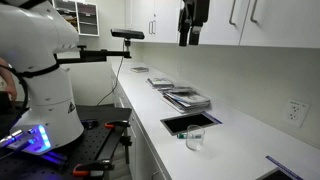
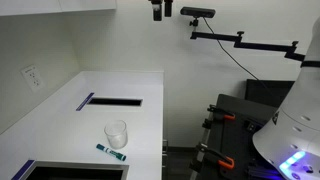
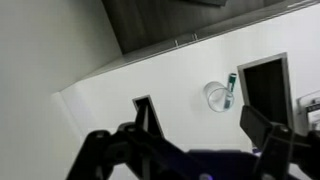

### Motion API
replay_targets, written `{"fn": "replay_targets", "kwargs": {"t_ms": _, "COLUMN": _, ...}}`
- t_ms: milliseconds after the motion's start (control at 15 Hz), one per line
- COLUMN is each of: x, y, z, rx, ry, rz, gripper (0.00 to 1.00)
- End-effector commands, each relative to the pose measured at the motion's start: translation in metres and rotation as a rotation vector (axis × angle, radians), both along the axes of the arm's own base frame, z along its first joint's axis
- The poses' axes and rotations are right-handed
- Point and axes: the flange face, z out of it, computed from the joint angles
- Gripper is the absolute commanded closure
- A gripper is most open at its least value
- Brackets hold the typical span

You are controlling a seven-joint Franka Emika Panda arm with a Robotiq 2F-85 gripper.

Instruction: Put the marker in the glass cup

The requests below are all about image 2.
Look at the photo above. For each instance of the far purple tape strip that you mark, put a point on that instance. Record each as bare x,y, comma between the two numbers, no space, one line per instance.
85,101

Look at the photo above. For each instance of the teal and white marker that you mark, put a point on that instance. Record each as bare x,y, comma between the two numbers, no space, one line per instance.
113,153

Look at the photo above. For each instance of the clear glass cup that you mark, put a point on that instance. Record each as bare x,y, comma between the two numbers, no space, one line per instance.
116,133

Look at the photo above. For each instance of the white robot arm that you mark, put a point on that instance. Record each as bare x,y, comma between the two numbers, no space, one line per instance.
289,142

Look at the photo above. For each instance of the orange-tipped black clamp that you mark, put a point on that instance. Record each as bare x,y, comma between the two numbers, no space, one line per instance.
216,156
220,114

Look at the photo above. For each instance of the lower orange-tipped black clamp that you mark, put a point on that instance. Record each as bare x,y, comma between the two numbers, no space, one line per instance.
216,156

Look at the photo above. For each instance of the purple tape strip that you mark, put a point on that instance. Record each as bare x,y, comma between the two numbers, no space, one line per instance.
28,164
85,101

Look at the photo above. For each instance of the black camera on mount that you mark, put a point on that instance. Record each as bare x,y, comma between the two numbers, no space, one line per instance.
198,12

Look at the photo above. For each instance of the upper orange-tipped black clamp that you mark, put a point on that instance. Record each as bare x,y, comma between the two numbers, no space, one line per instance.
220,114

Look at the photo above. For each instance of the white wall power outlet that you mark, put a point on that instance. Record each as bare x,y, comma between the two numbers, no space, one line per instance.
33,78

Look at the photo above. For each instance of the near purple tape strip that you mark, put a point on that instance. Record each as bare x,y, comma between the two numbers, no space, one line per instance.
28,164

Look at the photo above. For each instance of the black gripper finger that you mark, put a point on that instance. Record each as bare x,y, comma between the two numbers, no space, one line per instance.
157,9
168,8

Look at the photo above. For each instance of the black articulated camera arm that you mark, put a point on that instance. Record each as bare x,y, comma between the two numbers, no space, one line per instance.
289,50

